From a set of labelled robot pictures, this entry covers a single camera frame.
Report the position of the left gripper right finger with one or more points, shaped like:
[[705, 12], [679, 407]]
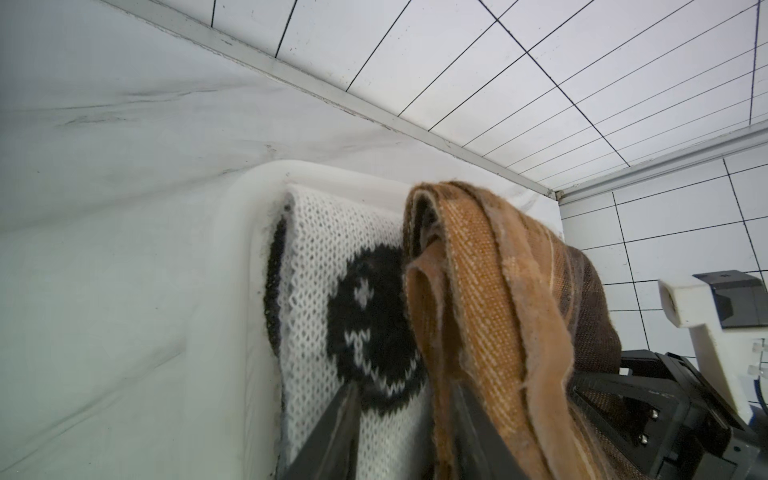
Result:
[[480, 451]]

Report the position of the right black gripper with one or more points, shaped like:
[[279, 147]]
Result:
[[669, 422]]

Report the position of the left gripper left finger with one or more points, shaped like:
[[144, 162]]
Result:
[[331, 450]]

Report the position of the white plastic basket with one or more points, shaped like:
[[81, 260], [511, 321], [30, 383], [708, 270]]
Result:
[[232, 419]]

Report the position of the smiley face white scarf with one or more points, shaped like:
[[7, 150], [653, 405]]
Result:
[[335, 314]]

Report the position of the brown plaid scarf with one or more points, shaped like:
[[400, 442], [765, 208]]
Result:
[[497, 300]]

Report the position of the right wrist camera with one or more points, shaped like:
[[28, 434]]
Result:
[[725, 315]]

